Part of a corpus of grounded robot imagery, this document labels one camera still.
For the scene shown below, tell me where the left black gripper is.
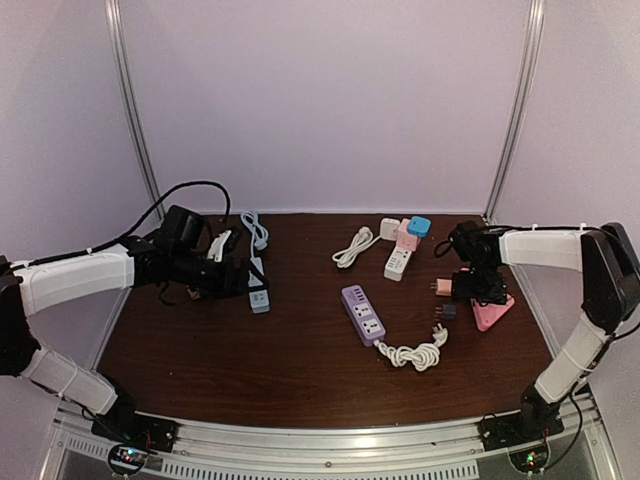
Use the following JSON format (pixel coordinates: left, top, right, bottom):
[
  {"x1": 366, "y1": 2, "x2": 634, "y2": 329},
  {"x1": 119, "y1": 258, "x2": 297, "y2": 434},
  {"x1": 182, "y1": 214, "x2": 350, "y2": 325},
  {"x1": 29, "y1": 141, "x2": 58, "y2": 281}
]
[{"x1": 171, "y1": 249, "x2": 269, "y2": 302}]

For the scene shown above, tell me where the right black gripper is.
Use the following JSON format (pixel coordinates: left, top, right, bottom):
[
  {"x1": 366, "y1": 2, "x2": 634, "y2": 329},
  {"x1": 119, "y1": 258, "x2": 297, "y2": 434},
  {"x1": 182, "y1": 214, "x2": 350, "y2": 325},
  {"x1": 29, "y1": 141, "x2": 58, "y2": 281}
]
[{"x1": 451, "y1": 262, "x2": 507, "y2": 305}]

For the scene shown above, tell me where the pink triangular socket adapter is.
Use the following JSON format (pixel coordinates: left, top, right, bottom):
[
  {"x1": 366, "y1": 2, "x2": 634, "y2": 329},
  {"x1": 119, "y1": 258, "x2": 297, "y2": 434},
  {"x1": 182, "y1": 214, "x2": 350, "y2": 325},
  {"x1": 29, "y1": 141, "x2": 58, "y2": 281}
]
[{"x1": 471, "y1": 295, "x2": 515, "y2": 332}]

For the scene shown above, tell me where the light blue power strip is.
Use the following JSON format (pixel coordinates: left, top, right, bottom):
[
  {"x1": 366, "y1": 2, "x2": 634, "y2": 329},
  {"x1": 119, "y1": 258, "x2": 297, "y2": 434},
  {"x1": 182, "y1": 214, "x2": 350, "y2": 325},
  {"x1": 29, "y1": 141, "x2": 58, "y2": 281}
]
[{"x1": 246, "y1": 257, "x2": 273, "y2": 315}]

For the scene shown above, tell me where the salmon pink plug adapter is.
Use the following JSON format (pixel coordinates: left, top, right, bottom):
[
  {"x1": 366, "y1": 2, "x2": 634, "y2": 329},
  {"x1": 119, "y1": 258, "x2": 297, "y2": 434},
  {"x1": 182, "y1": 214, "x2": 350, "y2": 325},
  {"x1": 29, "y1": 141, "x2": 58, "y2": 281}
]
[{"x1": 430, "y1": 278, "x2": 453, "y2": 297}]

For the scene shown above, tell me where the dark grey plug adapter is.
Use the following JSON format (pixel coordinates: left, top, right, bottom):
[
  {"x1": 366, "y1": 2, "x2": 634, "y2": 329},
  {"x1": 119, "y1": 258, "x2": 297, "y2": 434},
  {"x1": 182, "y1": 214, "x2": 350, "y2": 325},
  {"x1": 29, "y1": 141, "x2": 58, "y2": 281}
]
[{"x1": 434, "y1": 304, "x2": 457, "y2": 321}]

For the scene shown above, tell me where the blue square adapter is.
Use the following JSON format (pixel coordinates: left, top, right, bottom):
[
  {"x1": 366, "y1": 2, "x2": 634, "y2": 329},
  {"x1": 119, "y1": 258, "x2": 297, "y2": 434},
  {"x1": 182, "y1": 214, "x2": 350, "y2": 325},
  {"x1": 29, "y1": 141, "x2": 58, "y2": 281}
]
[{"x1": 407, "y1": 216, "x2": 432, "y2": 238}]

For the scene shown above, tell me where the pink cube adapter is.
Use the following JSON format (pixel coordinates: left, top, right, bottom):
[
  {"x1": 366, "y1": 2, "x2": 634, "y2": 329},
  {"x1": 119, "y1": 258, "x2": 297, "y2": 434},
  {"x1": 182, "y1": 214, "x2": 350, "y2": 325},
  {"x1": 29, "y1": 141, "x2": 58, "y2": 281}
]
[{"x1": 396, "y1": 218, "x2": 421, "y2": 252}]

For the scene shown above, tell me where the white power strip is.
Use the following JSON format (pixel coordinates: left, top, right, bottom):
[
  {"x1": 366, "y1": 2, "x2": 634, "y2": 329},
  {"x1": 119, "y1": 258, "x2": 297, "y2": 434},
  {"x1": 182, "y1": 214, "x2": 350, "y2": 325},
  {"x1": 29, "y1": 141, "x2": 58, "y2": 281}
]
[{"x1": 383, "y1": 246, "x2": 413, "y2": 282}]

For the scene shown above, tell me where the white small adapter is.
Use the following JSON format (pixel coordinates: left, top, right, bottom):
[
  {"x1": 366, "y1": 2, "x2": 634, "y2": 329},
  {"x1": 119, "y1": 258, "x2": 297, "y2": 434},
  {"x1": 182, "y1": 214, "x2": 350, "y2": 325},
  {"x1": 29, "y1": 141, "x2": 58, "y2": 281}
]
[{"x1": 379, "y1": 218, "x2": 401, "y2": 242}]

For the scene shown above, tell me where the purple power strip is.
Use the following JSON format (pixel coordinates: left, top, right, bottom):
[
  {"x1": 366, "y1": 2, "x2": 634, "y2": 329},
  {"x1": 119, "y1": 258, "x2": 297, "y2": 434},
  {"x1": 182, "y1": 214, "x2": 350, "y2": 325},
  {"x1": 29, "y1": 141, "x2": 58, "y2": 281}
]
[{"x1": 341, "y1": 285, "x2": 386, "y2": 347}]

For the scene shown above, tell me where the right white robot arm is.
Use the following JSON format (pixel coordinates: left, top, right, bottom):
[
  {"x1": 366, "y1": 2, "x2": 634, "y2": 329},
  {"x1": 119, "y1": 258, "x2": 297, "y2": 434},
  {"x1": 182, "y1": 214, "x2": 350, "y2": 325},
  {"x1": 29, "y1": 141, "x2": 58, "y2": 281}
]
[{"x1": 434, "y1": 221, "x2": 639, "y2": 442}]

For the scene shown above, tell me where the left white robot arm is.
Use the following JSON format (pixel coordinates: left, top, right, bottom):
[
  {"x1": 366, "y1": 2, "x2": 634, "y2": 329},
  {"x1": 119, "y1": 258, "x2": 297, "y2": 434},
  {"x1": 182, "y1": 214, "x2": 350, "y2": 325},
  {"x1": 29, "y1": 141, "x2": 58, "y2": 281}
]
[{"x1": 1, "y1": 236, "x2": 269, "y2": 444}]

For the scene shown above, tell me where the light blue strip cable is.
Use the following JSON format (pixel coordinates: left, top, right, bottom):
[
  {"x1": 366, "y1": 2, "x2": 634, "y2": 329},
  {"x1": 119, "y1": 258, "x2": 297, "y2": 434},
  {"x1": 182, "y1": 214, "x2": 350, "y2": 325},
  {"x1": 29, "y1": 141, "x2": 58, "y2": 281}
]
[{"x1": 240, "y1": 209, "x2": 270, "y2": 259}]

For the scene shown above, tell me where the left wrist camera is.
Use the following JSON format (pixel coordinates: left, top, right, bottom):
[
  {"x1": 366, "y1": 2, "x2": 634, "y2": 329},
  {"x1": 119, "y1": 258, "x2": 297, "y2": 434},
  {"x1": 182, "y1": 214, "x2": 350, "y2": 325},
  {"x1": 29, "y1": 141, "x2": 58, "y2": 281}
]
[{"x1": 159, "y1": 204, "x2": 241, "y2": 264}]

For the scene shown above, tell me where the white coiled strip cable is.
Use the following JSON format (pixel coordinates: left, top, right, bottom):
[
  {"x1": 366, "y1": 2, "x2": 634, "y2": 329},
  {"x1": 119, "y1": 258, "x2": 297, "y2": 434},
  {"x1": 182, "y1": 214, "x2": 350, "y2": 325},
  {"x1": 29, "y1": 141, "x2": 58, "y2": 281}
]
[{"x1": 374, "y1": 323, "x2": 450, "y2": 372}]

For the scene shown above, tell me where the white looped strip cable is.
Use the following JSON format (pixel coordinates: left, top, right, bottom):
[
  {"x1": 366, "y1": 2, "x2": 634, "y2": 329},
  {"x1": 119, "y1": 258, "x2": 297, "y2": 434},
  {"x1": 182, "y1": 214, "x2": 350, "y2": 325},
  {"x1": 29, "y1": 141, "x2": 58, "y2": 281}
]
[{"x1": 332, "y1": 225, "x2": 384, "y2": 270}]

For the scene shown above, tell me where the front aluminium rail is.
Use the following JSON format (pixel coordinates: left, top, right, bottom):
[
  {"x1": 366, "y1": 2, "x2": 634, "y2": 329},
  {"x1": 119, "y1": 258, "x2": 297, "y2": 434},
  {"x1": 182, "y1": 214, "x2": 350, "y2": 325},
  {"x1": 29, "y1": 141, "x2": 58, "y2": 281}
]
[{"x1": 49, "y1": 394, "x2": 609, "y2": 480}]

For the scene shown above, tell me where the right aluminium frame post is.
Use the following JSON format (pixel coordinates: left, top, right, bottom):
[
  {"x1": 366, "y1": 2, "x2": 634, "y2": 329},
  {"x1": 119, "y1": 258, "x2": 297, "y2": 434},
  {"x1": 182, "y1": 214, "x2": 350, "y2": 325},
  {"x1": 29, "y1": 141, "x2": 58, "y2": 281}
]
[{"x1": 484, "y1": 0, "x2": 545, "y2": 221}]

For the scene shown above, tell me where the aluminium frame post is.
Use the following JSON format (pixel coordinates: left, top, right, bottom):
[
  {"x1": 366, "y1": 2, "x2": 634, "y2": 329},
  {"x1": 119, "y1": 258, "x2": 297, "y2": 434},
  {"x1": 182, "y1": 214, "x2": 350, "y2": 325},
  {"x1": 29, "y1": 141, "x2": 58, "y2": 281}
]
[
  {"x1": 104, "y1": 0, "x2": 165, "y2": 221},
  {"x1": 484, "y1": 0, "x2": 545, "y2": 221}
]

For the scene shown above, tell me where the left aluminium frame post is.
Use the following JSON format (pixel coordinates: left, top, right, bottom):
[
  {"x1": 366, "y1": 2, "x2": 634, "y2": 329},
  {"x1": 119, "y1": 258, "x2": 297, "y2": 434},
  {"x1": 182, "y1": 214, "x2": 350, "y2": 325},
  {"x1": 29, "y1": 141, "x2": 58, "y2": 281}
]
[{"x1": 104, "y1": 0, "x2": 165, "y2": 221}]

